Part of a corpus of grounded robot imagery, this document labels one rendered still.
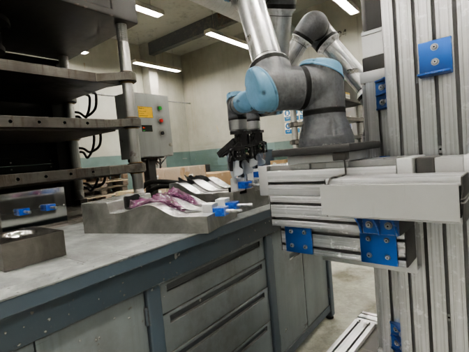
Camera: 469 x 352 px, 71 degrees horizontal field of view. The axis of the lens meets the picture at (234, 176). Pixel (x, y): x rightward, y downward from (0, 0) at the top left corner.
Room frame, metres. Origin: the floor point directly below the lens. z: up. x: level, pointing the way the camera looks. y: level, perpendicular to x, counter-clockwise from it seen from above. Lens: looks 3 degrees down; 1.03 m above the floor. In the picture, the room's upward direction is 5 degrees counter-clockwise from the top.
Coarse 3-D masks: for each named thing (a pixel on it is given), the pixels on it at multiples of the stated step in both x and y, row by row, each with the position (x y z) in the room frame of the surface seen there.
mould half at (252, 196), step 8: (176, 184) 1.50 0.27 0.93; (184, 184) 1.49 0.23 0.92; (200, 184) 1.55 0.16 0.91; (208, 184) 1.57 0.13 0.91; (224, 184) 1.63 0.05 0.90; (192, 192) 1.44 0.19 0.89; (200, 192) 1.46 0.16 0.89; (208, 192) 1.45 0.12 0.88; (216, 192) 1.36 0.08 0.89; (224, 192) 1.33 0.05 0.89; (232, 192) 1.30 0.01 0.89; (248, 192) 1.39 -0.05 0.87; (256, 192) 1.43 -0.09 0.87; (208, 200) 1.39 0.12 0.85; (232, 200) 1.30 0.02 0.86; (240, 200) 1.34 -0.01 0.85; (248, 200) 1.38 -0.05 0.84; (256, 200) 1.43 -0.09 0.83; (264, 200) 1.47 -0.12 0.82; (240, 208) 1.33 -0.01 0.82; (248, 208) 1.38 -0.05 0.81
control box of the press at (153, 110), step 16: (144, 96) 2.08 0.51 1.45; (160, 96) 2.17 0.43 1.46; (144, 112) 2.07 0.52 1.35; (160, 112) 2.16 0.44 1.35; (144, 128) 2.06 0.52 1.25; (160, 128) 2.15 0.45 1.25; (144, 144) 2.05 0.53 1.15; (160, 144) 2.14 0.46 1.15; (128, 160) 2.10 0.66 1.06; (144, 160) 2.13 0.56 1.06; (144, 176) 2.15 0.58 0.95
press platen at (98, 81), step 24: (0, 72) 1.49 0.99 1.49; (24, 72) 1.53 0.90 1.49; (48, 72) 1.61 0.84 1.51; (72, 72) 1.70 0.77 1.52; (120, 72) 1.81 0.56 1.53; (0, 96) 1.93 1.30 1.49; (24, 96) 1.99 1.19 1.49; (48, 96) 2.04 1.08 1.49; (72, 96) 2.10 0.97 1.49; (96, 96) 2.16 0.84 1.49
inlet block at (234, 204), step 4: (216, 200) 1.18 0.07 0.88; (220, 200) 1.18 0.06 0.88; (224, 200) 1.17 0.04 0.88; (228, 200) 1.21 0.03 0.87; (236, 200) 1.20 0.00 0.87; (220, 204) 1.18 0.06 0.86; (224, 204) 1.17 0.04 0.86; (228, 204) 1.17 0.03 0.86; (232, 204) 1.16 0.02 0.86; (236, 204) 1.17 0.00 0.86; (240, 204) 1.17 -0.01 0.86; (244, 204) 1.17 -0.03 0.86; (248, 204) 1.16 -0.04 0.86; (252, 204) 1.17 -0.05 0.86; (232, 208) 1.16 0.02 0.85; (236, 208) 1.16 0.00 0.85
